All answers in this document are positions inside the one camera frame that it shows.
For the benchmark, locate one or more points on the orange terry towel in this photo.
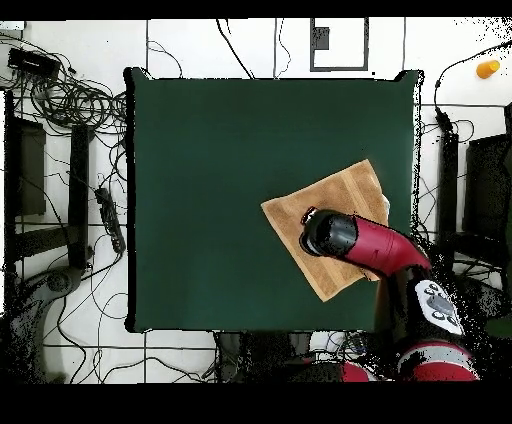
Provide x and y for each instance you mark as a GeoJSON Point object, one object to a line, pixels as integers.
{"type": "Point", "coordinates": [344, 188]}

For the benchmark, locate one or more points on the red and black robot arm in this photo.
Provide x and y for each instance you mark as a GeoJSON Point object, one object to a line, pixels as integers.
{"type": "Point", "coordinates": [384, 248]}

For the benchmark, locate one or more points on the flat black box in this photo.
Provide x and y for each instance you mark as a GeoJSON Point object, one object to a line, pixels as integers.
{"type": "Point", "coordinates": [32, 62]}

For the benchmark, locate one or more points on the dark green tablecloth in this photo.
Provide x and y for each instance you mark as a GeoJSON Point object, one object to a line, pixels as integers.
{"type": "Point", "coordinates": [200, 200]}

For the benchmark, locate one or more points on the long black power strip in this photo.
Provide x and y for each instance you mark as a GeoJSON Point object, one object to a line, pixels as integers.
{"type": "Point", "coordinates": [110, 220]}

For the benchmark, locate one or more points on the orange plastic cup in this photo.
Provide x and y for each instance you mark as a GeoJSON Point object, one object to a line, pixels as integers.
{"type": "Point", "coordinates": [488, 68]}

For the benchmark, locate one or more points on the black stand base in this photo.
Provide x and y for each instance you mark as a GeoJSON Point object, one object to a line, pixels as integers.
{"type": "Point", "coordinates": [60, 280]}

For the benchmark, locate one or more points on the grey rectangular floor frame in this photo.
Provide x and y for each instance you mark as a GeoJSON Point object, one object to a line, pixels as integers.
{"type": "Point", "coordinates": [340, 68]}

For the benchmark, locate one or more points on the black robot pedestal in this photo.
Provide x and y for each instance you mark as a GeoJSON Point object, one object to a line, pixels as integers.
{"type": "Point", "coordinates": [260, 356]}

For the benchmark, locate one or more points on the black metal frame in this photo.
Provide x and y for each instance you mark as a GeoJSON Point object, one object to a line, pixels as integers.
{"type": "Point", "coordinates": [78, 192]}
{"type": "Point", "coordinates": [448, 152]}

